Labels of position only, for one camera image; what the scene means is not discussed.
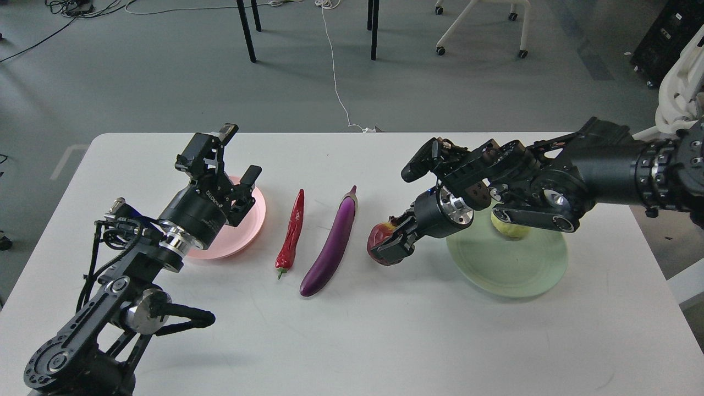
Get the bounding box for yellow green fruit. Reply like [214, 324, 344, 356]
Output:
[490, 207, 531, 240]

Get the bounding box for red pomegranate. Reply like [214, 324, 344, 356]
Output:
[367, 222, 406, 266]

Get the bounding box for black floor cables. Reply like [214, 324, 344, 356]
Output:
[0, 0, 138, 64]

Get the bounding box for red chili pepper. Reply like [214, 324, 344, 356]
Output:
[275, 189, 305, 280]

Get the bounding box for green plate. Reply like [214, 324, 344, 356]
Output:
[445, 210, 568, 298]

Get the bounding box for black cabinet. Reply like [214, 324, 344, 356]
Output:
[630, 1, 703, 89]

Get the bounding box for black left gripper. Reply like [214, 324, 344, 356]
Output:
[158, 123, 262, 250]

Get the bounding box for white rolling chair base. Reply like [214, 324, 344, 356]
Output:
[434, 0, 532, 59]

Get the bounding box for purple eggplant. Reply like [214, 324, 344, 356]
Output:
[299, 185, 358, 298]

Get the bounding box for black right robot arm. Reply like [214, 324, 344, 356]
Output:
[367, 117, 703, 266]

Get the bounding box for white office chair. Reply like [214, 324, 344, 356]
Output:
[632, 28, 703, 141]

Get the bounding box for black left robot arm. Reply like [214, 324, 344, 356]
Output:
[24, 123, 261, 395]

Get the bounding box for pink plate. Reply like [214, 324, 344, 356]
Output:
[186, 187, 267, 259]

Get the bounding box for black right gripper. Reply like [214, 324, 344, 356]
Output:
[370, 187, 474, 263]

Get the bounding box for black table legs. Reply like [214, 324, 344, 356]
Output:
[236, 0, 381, 63]

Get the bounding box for white cable on floor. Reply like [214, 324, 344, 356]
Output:
[315, 0, 377, 134]

